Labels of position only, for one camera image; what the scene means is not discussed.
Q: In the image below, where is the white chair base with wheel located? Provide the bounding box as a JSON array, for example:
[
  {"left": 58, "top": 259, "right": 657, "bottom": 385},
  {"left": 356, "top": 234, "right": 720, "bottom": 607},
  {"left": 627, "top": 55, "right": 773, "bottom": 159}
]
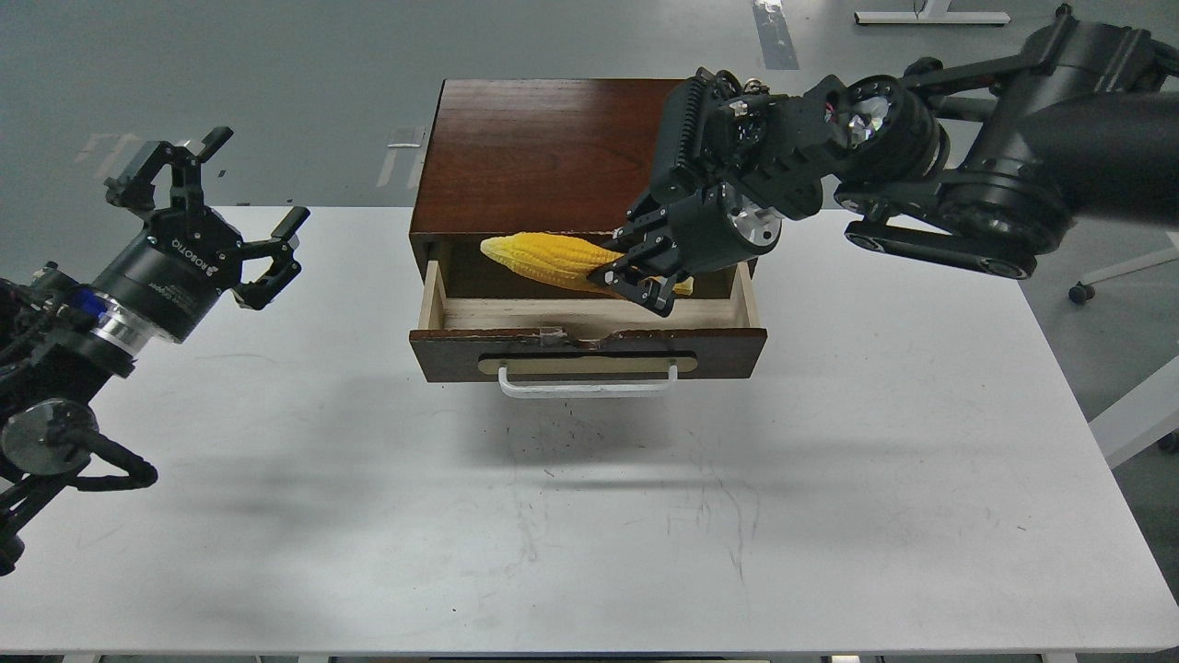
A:
[{"left": 1068, "top": 230, "right": 1179, "bottom": 306}]

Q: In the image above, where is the dark wooden cabinet box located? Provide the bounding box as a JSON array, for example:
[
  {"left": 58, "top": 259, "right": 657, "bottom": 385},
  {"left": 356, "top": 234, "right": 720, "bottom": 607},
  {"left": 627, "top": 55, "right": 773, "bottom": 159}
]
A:
[{"left": 408, "top": 78, "right": 765, "bottom": 300}]

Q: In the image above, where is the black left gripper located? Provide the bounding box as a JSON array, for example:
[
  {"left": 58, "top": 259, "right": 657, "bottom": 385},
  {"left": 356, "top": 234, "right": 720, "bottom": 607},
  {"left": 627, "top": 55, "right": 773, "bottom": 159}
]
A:
[{"left": 92, "top": 126, "right": 311, "bottom": 343}]

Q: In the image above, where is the yellow corn cob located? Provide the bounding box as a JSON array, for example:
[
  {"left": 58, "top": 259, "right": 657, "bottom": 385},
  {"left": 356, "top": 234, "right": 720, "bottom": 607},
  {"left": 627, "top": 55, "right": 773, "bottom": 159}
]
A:
[{"left": 480, "top": 232, "right": 694, "bottom": 297}]

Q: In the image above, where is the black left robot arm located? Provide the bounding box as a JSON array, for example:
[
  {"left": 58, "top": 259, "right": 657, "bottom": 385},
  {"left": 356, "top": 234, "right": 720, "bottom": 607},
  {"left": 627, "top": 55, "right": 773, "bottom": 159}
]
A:
[{"left": 1, "top": 126, "right": 310, "bottom": 575}]

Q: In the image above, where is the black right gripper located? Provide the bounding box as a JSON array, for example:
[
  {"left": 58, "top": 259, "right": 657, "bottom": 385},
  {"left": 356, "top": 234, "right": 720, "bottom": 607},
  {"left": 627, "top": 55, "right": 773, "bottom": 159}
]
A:
[{"left": 590, "top": 183, "right": 784, "bottom": 319}]

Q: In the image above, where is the white table leg base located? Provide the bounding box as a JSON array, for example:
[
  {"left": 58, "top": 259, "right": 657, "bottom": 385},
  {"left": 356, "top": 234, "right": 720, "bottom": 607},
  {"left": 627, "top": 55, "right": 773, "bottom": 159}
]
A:
[{"left": 854, "top": 1, "right": 1012, "bottom": 27}]

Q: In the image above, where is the wooden drawer with white handle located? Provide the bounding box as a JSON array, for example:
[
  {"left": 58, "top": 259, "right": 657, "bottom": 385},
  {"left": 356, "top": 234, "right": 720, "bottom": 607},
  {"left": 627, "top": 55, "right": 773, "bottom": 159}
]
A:
[{"left": 409, "top": 260, "right": 769, "bottom": 390}]

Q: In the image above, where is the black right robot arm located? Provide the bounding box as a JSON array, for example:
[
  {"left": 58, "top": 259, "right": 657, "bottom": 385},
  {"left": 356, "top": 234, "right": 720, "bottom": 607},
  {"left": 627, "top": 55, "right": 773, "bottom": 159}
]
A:
[{"left": 590, "top": 5, "right": 1175, "bottom": 319}]

